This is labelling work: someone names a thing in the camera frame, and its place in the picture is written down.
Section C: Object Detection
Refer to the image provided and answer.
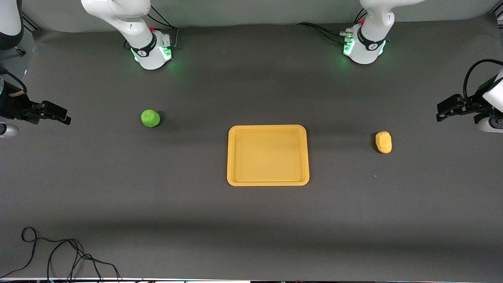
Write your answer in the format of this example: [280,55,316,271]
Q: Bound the green apple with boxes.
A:
[141,109,161,129]

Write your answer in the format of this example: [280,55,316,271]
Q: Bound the black right arm base cables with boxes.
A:
[123,6,180,51]

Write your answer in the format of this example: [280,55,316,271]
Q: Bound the aluminium frame rail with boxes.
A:
[20,11,41,33]

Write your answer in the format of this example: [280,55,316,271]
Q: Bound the yellow potato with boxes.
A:
[375,131,393,154]

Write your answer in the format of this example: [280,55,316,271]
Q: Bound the black arm base cables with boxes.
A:
[123,6,180,51]
[296,7,368,44]

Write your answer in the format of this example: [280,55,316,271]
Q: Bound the black left arm base cables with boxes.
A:
[296,7,368,44]

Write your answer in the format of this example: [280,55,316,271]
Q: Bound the yellow plastic tray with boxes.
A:
[227,125,310,187]

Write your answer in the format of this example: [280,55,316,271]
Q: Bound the black looped floor cable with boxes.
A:
[0,227,121,283]

